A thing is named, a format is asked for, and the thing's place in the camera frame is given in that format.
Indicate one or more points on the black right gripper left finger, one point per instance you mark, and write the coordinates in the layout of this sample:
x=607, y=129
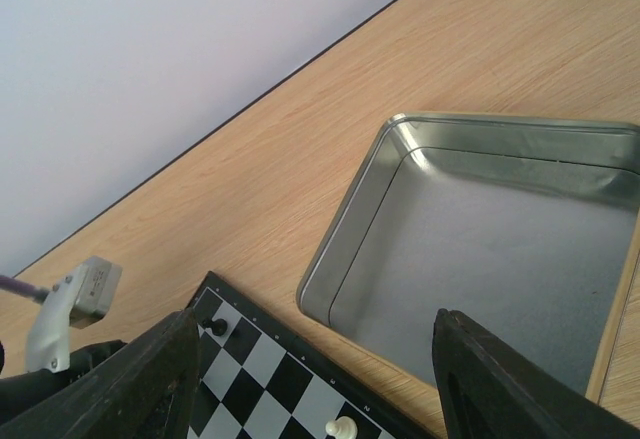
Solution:
x=145, y=390

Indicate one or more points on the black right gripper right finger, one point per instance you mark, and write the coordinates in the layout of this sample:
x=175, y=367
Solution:
x=488, y=390

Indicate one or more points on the black chess pawn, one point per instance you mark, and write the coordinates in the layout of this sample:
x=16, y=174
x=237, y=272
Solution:
x=217, y=327

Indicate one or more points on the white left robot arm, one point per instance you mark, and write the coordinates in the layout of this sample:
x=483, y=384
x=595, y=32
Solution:
x=22, y=392

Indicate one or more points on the white chess piece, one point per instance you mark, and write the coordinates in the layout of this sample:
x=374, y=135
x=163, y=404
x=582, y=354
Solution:
x=342, y=428

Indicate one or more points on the black and silver chessboard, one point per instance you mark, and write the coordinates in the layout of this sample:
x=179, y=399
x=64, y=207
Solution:
x=262, y=380

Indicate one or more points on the empty gold metal tin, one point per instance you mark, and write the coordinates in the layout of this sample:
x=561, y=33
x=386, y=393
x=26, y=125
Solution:
x=530, y=226

